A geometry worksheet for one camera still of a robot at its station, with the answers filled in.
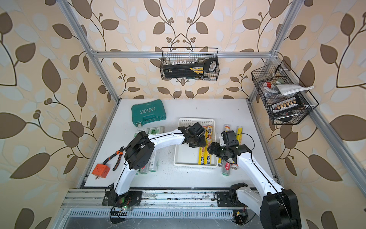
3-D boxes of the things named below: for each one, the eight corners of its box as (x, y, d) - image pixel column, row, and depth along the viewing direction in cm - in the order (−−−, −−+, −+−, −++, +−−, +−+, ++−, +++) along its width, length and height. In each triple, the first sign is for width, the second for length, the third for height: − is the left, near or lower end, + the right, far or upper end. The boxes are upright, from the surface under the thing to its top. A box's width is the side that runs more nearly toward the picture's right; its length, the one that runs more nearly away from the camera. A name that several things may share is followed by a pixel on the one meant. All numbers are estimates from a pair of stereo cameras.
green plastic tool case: (134, 128, 105) (132, 124, 101) (132, 109, 117) (130, 105, 113) (167, 120, 110) (166, 116, 106) (162, 102, 122) (161, 98, 118)
